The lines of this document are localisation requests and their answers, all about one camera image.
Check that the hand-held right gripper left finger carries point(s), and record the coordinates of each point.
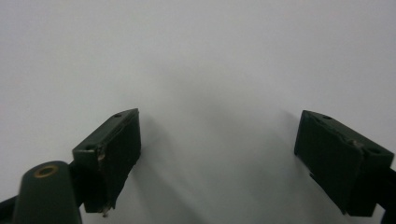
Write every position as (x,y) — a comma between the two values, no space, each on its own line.
(109,158)

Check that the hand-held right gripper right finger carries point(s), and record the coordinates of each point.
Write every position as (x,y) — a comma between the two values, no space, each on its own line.
(336,161)

